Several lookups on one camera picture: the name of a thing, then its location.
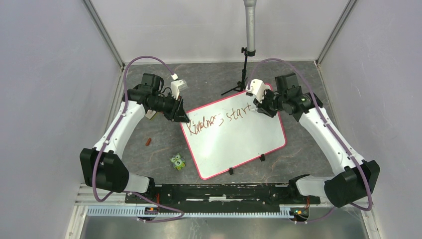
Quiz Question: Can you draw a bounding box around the grey camera pole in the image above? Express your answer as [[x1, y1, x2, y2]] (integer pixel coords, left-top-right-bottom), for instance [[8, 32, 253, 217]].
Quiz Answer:
[[243, 0, 257, 57]]

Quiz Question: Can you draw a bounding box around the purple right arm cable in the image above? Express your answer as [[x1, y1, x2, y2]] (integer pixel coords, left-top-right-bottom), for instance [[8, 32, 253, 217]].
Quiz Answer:
[[247, 58, 374, 225]]

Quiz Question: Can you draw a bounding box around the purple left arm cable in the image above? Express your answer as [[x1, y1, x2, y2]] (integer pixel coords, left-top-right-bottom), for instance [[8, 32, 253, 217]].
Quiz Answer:
[[92, 56, 186, 223]]

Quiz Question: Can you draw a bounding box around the green owl number toy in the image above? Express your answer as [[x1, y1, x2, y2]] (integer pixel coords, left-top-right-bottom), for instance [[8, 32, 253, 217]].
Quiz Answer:
[[170, 153, 186, 171]]

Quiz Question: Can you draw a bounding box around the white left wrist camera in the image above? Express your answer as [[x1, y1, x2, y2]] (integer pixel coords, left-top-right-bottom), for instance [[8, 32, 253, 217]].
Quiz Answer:
[[170, 73, 188, 100]]

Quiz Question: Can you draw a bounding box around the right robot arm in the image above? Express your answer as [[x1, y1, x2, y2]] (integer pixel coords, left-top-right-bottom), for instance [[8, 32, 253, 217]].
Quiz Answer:
[[246, 73, 380, 211]]

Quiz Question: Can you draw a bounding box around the black tripod stand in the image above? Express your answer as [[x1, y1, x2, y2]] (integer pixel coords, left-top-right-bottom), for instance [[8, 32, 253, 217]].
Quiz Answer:
[[221, 47, 249, 96]]

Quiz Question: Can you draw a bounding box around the white board with pink frame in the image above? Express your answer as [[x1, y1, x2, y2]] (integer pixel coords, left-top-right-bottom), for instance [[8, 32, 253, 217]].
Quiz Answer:
[[180, 92, 287, 180]]

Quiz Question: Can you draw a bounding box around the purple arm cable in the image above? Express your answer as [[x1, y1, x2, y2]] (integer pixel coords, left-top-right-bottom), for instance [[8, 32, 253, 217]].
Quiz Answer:
[[92, 56, 186, 223], [247, 58, 374, 225]]

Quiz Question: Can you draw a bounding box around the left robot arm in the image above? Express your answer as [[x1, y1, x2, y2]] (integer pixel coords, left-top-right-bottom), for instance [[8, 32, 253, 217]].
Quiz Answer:
[[80, 73, 190, 203]]

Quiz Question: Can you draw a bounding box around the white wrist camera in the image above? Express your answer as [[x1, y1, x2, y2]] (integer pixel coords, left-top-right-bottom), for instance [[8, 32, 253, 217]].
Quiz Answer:
[[170, 73, 188, 100], [245, 79, 271, 103]]

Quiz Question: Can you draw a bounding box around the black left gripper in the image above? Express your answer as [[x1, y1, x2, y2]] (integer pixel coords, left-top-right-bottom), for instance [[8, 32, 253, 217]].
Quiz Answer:
[[150, 92, 190, 123]]

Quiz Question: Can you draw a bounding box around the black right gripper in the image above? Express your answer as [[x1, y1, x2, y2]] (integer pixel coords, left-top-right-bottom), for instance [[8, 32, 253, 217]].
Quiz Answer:
[[253, 88, 287, 118]]

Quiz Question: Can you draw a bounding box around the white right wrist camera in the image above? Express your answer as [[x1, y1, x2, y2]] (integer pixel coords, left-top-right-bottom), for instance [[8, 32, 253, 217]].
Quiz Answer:
[[245, 79, 271, 103]]

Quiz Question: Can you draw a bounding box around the white slotted cable duct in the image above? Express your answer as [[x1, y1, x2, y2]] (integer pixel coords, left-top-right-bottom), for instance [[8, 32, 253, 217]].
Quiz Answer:
[[86, 204, 311, 219]]

